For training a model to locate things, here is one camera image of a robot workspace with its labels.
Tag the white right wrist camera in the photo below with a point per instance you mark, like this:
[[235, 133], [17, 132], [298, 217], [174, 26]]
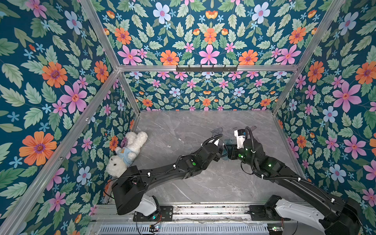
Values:
[[240, 135]]

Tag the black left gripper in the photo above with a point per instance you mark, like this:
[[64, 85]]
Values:
[[217, 154]]

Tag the white plush bear toy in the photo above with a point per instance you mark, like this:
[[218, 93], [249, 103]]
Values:
[[126, 154]]

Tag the green ruler set pouch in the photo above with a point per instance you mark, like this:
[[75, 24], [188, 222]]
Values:
[[227, 149]]

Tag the grey protractor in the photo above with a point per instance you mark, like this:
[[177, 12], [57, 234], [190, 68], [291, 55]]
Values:
[[217, 131]]

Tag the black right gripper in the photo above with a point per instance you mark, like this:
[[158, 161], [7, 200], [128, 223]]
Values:
[[230, 151]]

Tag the black hook rail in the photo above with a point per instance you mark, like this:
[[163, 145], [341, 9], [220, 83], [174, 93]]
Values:
[[209, 68]]

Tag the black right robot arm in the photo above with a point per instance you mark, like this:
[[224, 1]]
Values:
[[325, 212]]

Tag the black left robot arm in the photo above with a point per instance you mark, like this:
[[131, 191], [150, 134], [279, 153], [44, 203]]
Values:
[[129, 189]]

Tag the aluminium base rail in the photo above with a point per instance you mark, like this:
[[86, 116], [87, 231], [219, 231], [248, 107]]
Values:
[[212, 218]]

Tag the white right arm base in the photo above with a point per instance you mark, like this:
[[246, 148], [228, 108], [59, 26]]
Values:
[[279, 207]]

